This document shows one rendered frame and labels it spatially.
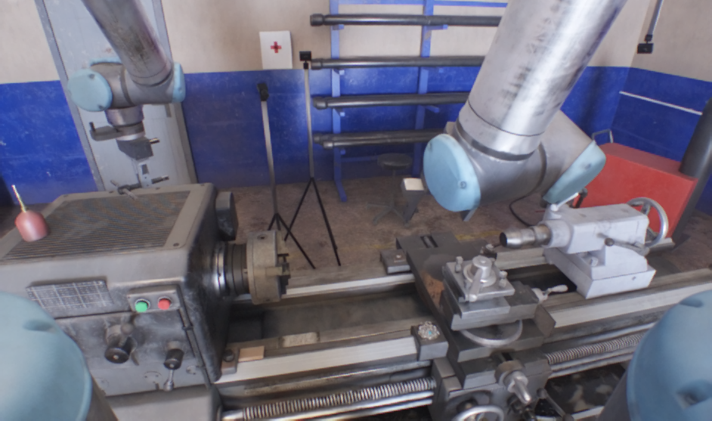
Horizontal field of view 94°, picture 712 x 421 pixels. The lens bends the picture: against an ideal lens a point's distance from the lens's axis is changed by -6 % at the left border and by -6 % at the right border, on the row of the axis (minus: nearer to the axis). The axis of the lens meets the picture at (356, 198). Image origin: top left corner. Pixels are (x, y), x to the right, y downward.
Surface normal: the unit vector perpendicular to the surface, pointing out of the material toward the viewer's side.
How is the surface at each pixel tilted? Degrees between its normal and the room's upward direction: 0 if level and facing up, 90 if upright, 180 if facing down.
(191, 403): 32
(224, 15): 90
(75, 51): 90
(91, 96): 90
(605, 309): 36
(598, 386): 0
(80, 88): 90
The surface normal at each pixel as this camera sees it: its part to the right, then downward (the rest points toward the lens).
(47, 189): 0.18, 0.46
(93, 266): 0.13, -0.30
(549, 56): -0.31, 0.67
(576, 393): 0.00, -0.88
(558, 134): 0.20, -0.56
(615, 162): -0.86, 0.24
